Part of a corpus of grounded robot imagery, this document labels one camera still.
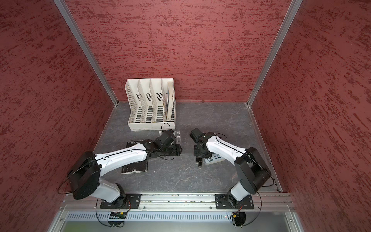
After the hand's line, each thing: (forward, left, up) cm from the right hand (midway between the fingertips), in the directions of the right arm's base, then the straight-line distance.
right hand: (200, 157), depth 86 cm
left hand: (+1, +14, +5) cm, 15 cm away
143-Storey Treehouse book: (0, -9, -1) cm, 9 cm away
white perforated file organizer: (+47, +37, +2) cm, 59 cm away
